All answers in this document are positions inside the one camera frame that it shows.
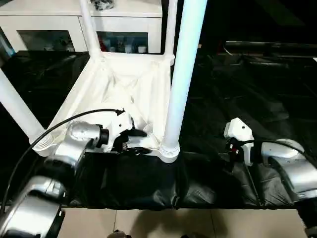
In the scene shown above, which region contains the white plastic table top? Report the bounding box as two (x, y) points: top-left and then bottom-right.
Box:
(29, 51), (184, 164)

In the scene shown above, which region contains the black work mat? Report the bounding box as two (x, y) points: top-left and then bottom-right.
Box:
(0, 49), (317, 210)

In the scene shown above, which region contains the dark robot body part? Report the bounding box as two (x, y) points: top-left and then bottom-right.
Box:
(110, 229), (131, 238)

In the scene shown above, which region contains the long black metal bar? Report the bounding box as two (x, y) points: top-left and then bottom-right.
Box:
(225, 41), (317, 50)

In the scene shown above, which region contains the white cabinet with glass doors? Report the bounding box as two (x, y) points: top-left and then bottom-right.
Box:
(0, 0), (164, 54)

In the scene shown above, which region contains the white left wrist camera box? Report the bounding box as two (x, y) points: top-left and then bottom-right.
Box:
(105, 111), (136, 152)

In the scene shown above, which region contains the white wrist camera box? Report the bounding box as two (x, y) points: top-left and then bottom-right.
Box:
(105, 111), (136, 152)
(223, 118), (255, 167)

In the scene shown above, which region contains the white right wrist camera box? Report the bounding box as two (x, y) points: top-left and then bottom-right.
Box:
(223, 118), (255, 167)

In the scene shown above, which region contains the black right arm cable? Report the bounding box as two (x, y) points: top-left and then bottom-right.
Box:
(237, 138), (305, 152)

